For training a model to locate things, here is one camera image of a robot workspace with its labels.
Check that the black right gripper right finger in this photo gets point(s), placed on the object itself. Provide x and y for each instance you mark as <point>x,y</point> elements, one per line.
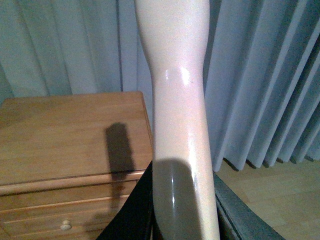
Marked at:
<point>236,220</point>

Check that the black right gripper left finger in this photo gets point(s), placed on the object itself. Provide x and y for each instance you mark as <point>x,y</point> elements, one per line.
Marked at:
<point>135,219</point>

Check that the beige hand brush black bristles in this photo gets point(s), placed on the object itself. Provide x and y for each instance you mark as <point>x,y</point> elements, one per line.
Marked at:
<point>174,36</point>

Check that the upper wooden drawer knob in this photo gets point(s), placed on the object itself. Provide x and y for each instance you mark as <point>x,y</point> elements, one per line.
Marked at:
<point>66,225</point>

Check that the wooden nightstand cabinet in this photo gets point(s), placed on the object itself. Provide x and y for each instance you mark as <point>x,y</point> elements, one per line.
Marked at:
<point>73,157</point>

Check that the grey-blue curtain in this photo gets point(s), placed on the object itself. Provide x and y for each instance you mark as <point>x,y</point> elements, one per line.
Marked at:
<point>261,70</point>

